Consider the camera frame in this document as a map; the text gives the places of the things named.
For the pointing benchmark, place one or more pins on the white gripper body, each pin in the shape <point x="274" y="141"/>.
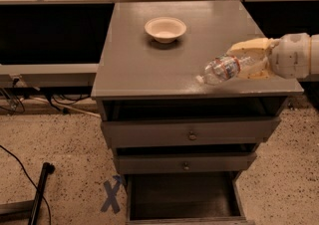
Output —
<point x="291" y="56"/>

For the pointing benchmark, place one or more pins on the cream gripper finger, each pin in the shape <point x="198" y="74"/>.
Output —
<point x="253" y="69"/>
<point x="256" y="48"/>

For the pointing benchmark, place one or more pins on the clear plastic water bottle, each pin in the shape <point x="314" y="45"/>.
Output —
<point x="224" y="68"/>

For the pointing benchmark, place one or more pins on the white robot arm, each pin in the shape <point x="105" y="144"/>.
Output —
<point x="314" y="57"/>

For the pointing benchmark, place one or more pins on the grey top drawer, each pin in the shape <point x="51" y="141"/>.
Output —
<point x="180" y="132"/>

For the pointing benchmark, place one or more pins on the grey drawer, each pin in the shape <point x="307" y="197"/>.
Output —
<point x="180" y="132"/>
<point x="184" y="199"/>
<point x="180" y="163"/>

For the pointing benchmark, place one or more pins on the grey wooden drawer cabinet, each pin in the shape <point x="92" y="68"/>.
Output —
<point x="141" y="79"/>

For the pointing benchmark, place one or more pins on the grey middle drawer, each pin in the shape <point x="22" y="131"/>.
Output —
<point x="180" y="163"/>

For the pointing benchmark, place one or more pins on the grey bottom drawer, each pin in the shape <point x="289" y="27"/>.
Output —
<point x="184" y="199"/>

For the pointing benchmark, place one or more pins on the white paper bowl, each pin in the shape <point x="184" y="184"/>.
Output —
<point x="165" y="29"/>

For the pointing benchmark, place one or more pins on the blue tape cross mark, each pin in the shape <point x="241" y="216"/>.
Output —
<point x="112" y="191"/>

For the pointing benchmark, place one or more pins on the black metal stand leg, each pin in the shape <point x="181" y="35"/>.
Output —
<point x="47" y="169"/>

